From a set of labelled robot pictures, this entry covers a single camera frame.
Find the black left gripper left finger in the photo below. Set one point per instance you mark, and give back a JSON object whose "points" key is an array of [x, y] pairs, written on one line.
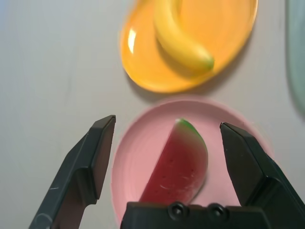
{"points": [[78, 174]]}

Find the pink plate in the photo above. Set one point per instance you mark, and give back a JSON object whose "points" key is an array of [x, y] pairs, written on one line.
{"points": [[143, 155]]}

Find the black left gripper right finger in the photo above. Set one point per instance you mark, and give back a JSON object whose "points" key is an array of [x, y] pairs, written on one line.
{"points": [[257, 176]]}

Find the green cutting board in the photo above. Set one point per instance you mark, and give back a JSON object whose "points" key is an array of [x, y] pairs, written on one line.
{"points": [[299, 47]]}

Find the yellow plate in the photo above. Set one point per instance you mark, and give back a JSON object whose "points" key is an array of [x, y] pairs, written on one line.
{"points": [[214, 28]]}

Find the toy yellow banana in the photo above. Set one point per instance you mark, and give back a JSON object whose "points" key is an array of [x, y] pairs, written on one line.
{"points": [[176, 40]]}

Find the toy watermelon slice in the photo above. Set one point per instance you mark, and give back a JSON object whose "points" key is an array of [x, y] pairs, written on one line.
{"points": [[176, 167]]}

